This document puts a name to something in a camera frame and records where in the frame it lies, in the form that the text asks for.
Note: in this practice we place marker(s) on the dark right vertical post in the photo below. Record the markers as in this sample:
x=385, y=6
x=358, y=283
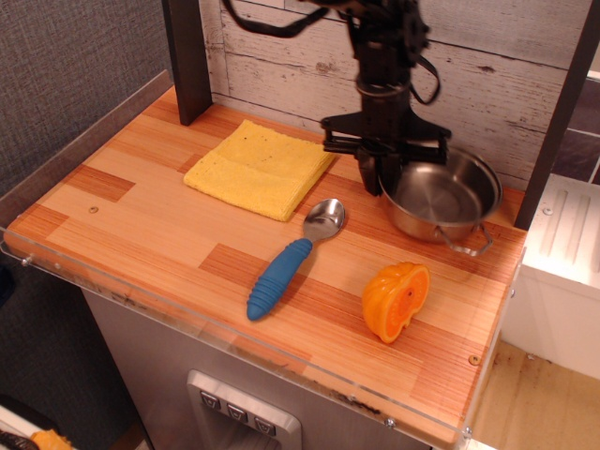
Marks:
x=573, y=84

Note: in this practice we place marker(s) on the stainless steel pot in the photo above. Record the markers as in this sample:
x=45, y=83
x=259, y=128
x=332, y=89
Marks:
x=444, y=203

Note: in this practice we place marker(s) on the yellow folded cloth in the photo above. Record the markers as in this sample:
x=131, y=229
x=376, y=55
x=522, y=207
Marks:
x=260, y=170

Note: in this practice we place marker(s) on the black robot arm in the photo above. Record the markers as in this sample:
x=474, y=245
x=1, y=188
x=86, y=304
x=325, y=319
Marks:
x=388, y=38

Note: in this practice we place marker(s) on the orange plastic pumpkin half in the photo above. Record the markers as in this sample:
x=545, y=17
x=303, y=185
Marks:
x=393, y=297

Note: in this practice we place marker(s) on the dark left vertical post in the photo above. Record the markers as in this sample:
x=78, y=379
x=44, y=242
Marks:
x=190, y=73

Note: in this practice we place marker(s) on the blue handled metal spoon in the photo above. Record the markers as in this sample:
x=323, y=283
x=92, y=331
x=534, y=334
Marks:
x=322, y=222

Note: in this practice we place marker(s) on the grey metal cabinet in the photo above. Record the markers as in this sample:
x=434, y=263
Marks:
x=154, y=360

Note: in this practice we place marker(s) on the orange toy bottom left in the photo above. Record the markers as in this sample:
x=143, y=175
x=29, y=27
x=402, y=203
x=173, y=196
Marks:
x=40, y=440

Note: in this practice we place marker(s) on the dark vertical post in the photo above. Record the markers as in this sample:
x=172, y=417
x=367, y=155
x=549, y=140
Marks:
x=190, y=73
x=573, y=84

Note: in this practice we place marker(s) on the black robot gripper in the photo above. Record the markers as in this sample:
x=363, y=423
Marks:
x=386, y=127

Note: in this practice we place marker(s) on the silver control panel with buttons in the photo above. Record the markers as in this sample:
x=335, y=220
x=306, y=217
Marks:
x=229, y=418

